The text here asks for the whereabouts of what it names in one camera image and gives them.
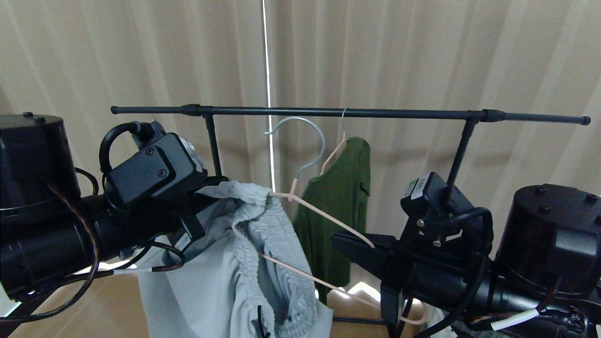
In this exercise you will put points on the beige curtain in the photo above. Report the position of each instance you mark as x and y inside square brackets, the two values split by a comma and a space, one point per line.
[117, 56]

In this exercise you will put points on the pink clothes hanger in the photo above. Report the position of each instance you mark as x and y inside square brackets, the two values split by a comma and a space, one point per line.
[334, 152]
[328, 218]

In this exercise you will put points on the black clothes rack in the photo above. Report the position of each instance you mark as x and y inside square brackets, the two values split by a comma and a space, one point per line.
[375, 113]

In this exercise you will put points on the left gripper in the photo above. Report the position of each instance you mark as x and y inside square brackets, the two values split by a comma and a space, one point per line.
[155, 220]

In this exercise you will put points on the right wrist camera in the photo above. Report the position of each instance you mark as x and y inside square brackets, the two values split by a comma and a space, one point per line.
[432, 202]

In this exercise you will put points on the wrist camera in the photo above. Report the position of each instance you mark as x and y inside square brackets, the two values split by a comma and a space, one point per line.
[432, 202]
[150, 169]

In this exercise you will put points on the pale grey garment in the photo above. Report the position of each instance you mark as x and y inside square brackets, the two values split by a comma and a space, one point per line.
[206, 291]

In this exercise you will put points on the green long-sleeved shirt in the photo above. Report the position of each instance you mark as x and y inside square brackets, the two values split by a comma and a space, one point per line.
[338, 211]

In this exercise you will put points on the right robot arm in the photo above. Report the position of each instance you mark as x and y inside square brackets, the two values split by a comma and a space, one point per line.
[549, 244]

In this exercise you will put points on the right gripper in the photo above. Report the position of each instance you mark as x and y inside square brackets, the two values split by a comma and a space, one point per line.
[436, 277]

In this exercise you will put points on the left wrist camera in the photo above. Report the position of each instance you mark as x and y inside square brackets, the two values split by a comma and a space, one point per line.
[150, 169]

